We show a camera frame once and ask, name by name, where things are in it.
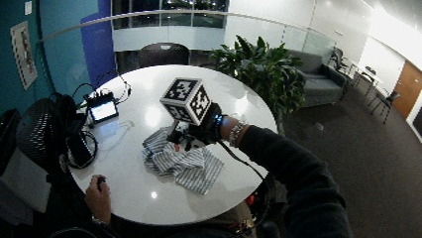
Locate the small black clicker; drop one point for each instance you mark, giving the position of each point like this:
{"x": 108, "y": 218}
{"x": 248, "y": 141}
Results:
{"x": 102, "y": 181}

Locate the striped grey white cloth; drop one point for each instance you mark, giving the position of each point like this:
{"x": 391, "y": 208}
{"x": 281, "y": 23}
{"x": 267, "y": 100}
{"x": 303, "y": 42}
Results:
{"x": 190, "y": 167}

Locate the white cube with black markers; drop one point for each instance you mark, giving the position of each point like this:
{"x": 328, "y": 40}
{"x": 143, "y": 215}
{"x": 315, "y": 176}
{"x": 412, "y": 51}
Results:
{"x": 184, "y": 97}

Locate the small black monitor device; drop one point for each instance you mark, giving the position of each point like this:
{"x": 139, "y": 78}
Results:
{"x": 103, "y": 109}

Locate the black mesh office chair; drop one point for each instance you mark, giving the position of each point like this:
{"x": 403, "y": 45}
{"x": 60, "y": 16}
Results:
{"x": 39, "y": 132}

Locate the dark round-back chair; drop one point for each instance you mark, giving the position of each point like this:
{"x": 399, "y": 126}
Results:
{"x": 164, "y": 55}

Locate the large green potted plant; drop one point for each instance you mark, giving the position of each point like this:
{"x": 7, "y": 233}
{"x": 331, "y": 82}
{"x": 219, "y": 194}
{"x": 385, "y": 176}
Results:
{"x": 264, "y": 72}

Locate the grey sofa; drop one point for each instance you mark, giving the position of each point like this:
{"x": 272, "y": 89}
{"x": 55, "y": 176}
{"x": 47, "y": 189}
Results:
{"x": 321, "y": 82}

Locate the black swivel office chair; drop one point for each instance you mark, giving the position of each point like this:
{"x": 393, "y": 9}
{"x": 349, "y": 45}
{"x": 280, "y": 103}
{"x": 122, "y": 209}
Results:
{"x": 337, "y": 59}

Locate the white desk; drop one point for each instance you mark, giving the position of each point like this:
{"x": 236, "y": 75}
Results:
{"x": 367, "y": 74}

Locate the black chair with thin legs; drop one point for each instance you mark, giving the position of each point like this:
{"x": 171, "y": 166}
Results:
{"x": 387, "y": 100}

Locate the wooden door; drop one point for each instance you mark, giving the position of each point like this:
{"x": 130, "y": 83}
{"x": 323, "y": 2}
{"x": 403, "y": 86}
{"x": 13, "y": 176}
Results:
{"x": 407, "y": 89}

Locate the glass railing with metal rail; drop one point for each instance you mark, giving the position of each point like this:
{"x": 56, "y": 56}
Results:
{"x": 176, "y": 20}

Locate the framed wall poster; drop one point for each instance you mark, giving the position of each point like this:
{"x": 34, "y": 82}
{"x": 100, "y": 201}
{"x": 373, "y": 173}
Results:
{"x": 25, "y": 54}

